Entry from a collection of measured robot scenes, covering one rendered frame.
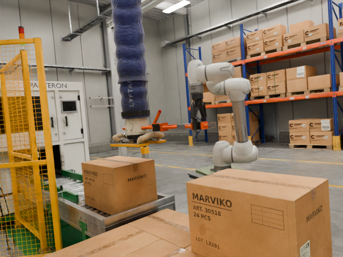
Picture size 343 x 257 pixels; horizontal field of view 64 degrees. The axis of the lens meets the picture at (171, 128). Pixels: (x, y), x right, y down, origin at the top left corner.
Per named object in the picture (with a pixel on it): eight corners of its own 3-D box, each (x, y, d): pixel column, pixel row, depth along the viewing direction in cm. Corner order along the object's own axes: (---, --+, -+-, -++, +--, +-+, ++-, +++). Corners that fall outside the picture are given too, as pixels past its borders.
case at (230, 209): (191, 252, 154) (185, 181, 152) (231, 227, 181) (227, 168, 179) (300, 298, 110) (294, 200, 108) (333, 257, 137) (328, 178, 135)
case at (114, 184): (84, 204, 257) (80, 162, 255) (121, 193, 284) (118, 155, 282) (119, 218, 213) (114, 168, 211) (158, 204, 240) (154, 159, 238)
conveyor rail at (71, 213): (20, 195, 370) (19, 181, 370) (24, 194, 374) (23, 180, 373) (104, 246, 200) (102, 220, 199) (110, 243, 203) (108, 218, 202)
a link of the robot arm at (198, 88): (186, 85, 175) (187, 94, 175) (198, 83, 169) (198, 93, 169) (195, 85, 182) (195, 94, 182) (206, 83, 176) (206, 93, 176)
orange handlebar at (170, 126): (113, 131, 230) (112, 127, 230) (139, 128, 253) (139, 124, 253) (205, 128, 170) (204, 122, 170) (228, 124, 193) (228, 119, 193)
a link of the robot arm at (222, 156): (216, 162, 261) (214, 139, 259) (235, 162, 254) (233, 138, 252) (211, 166, 247) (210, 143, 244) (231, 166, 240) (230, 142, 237)
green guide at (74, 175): (61, 175, 408) (60, 169, 407) (68, 174, 415) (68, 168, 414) (118, 191, 290) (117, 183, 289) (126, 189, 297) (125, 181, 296)
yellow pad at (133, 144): (109, 146, 216) (109, 140, 216) (120, 145, 223) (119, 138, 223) (139, 147, 194) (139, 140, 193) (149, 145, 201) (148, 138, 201)
